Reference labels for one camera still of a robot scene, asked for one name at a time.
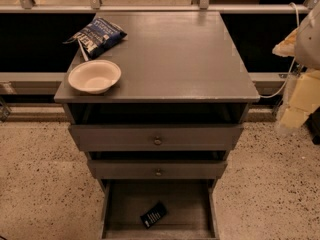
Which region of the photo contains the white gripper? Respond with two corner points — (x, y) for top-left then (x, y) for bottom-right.
(272, 29), (320, 132)

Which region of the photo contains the dark blue rxbar wrapper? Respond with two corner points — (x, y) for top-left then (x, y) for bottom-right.
(140, 202), (167, 229)

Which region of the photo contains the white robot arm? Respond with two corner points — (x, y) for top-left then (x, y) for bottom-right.
(272, 3), (320, 130)

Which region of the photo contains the grey top drawer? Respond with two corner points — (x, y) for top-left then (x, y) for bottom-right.
(69, 125), (243, 152)

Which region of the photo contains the grey wooden drawer cabinet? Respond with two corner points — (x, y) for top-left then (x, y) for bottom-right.
(53, 11), (261, 240)

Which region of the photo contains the brass top drawer knob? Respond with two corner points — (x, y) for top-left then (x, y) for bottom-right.
(154, 136), (162, 145)

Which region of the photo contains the brass drawer knob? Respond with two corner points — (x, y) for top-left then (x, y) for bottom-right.
(154, 136), (162, 145)
(155, 169), (163, 177)

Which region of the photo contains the brass middle drawer knob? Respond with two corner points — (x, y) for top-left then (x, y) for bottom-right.
(155, 169), (163, 177)

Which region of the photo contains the grey open bottom drawer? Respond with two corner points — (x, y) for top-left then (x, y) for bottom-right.
(99, 180), (220, 240)

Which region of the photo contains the grey middle drawer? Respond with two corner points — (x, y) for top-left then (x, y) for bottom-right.
(88, 160), (227, 179)

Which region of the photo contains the white paper bowl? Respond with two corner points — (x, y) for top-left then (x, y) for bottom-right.
(68, 60), (121, 94)

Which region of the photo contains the blue chip bag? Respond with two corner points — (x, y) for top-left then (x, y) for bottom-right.
(65, 17), (127, 60)

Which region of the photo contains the white cable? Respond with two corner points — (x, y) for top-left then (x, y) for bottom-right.
(259, 2), (301, 100)

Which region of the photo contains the metal railing frame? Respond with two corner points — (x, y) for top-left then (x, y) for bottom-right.
(0, 0), (320, 96)

